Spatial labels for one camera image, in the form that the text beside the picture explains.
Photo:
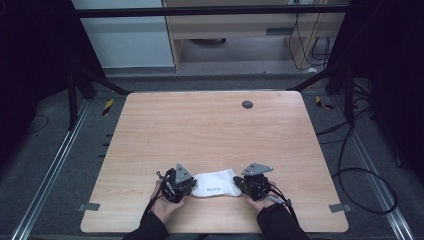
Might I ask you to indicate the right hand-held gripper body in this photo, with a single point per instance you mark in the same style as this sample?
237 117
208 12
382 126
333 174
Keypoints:
256 185

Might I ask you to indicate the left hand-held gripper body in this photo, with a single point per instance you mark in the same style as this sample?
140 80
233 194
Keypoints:
176 185

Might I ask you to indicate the white sock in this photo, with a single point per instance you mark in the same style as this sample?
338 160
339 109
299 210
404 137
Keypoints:
216 183

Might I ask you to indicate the person's right hand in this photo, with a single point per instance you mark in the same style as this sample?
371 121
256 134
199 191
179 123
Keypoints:
266 203

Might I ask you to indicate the person's left hand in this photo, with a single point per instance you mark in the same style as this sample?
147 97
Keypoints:
165 208

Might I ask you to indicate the grey table grommet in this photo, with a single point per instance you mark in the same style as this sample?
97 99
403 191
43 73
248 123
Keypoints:
247 104

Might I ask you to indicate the grey tape piece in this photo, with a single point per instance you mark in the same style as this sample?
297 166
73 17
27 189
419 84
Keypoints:
340 208
88 207

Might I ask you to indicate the yellow black striped tape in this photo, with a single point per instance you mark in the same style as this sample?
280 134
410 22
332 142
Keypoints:
321 103
107 107

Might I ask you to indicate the black metal stand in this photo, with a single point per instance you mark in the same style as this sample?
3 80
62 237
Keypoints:
72 103
349 100

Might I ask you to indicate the white cabinet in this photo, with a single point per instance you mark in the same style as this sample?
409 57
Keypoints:
126 43

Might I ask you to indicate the light wooden desk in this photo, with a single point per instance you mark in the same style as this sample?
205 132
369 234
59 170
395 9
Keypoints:
233 25

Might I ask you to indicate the black horizontal bar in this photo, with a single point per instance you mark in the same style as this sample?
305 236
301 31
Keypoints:
206 11

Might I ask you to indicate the black curtain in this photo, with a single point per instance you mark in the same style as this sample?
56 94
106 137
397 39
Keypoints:
33 50
386 50

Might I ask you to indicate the aluminium floor rail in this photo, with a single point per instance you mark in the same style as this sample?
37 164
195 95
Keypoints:
373 173
50 173

